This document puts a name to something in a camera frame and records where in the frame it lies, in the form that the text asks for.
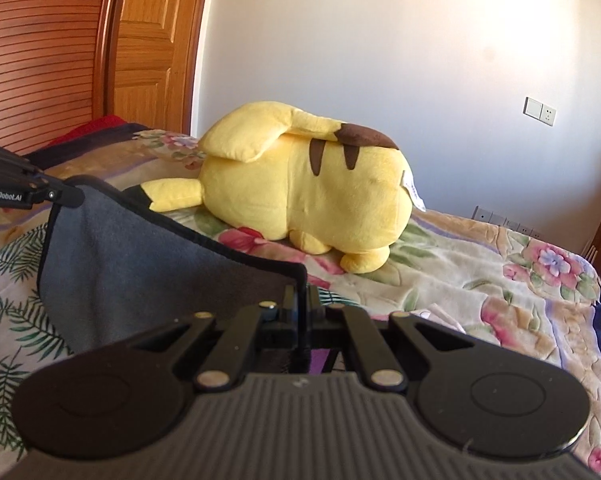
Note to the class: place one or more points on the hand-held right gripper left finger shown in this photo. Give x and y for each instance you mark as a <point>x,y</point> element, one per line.
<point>280,321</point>

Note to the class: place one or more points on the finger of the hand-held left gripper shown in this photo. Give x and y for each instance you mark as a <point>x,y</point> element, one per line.
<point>68,195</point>

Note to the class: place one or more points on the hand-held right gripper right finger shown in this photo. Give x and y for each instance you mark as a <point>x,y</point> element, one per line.
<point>319,317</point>

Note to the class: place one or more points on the grey towel with black edge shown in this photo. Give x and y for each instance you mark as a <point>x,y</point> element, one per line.
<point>145,270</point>

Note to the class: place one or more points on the dark purple blanket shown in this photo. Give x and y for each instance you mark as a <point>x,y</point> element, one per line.
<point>100,142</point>

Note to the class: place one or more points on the red cloth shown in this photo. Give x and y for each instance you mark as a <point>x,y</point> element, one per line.
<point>93,129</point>

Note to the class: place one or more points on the yellow plush toy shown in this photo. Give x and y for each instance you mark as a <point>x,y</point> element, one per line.
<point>305,195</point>

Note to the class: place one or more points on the louvered wooden wardrobe door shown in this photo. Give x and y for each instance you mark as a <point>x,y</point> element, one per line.
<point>35,50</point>

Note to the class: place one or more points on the floral blanket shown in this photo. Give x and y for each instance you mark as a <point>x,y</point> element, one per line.
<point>505,310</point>

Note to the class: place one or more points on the row of low wall sockets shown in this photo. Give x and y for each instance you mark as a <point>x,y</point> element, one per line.
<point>505,222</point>

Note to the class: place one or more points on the white wall switch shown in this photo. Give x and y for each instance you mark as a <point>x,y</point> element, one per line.
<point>532,107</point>

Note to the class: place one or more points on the white wall socket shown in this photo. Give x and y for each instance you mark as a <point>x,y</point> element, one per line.
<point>548,114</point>

